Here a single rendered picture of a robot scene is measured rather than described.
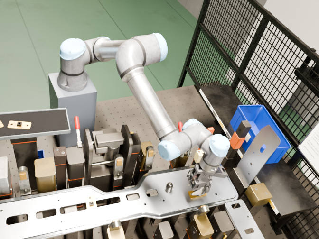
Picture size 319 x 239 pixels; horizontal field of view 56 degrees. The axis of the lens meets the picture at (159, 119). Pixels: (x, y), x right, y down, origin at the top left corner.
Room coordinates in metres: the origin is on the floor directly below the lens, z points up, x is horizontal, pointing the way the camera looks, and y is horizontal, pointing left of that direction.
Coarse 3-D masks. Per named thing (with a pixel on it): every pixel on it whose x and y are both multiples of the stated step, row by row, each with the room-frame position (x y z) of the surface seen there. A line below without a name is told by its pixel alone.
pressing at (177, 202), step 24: (192, 168) 0.93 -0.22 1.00; (48, 192) 0.61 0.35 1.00; (72, 192) 0.64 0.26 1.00; (96, 192) 0.67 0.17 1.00; (120, 192) 0.70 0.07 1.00; (144, 192) 0.73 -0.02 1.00; (216, 192) 0.84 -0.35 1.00; (0, 216) 0.46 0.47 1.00; (72, 216) 0.54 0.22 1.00; (96, 216) 0.57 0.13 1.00; (120, 216) 0.59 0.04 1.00; (144, 216) 0.63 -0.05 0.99; (168, 216) 0.66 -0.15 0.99
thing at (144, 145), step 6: (144, 144) 0.94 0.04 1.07; (150, 144) 0.95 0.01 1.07; (144, 150) 0.90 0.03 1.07; (138, 156) 0.92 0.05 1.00; (144, 156) 0.87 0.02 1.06; (138, 162) 0.90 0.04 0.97; (144, 162) 0.88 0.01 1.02; (138, 168) 0.90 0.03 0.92; (138, 174) 0.89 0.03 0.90; (132, 180) 0.92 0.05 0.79; (138, 180) 0.88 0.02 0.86
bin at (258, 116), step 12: (240, 108) 1.32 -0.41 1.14; (252, 108) 1.35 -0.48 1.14; (264, 108) 1.36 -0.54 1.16; (240, 120) 1.25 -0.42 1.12; (252, 120) 1.37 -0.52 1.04; (264, 120) 1.31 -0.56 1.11; (252, 132) 1.14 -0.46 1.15; (276, 132) 1.21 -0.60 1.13; (264, 144) 1.21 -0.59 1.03; (288, 144) 1.12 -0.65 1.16; (276, 156) 1.09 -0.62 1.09
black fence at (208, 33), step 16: (208, 0) 2.18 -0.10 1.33; (256, 16) 1.72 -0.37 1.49; (272, 16) 1.62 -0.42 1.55; (208, 32) 2.06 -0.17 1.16; (224, 32) 1.92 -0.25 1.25; (240, 32) 1.79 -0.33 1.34; (256, 32) 1.65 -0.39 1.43; (272, 32) 1.58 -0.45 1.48; (288, 32) 1.48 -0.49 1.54; (192, 48) 2.17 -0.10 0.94; (208, 48) 2.00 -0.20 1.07; (304, 48) 1.37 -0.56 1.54; (240, 64) 1.66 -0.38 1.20; (240, 80) 1.63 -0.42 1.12; (256, 96) 1.46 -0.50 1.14; (272, 96) 1.39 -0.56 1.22; (272, 112) 1.34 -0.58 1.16; (288, 128) 1.23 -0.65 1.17; (288, 224) 0.94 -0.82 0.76
